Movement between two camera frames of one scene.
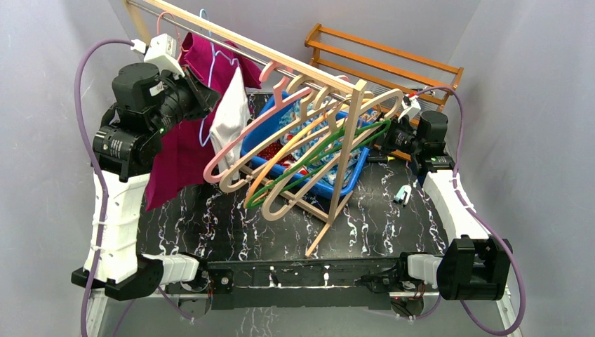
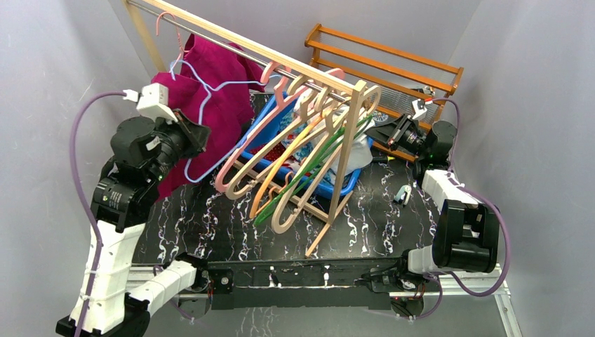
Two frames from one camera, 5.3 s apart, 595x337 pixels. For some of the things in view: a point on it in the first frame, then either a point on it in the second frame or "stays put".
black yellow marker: (379, 159) stays put
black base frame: (369, 282) stays put
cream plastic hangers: (271, 199) to (277, 226)
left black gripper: (203, 94) to (194, 135)
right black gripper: (386, 138) stays put
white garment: (233, 114) to (322, 126)
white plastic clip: (405, 189) stays put
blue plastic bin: (321, 146) stays put
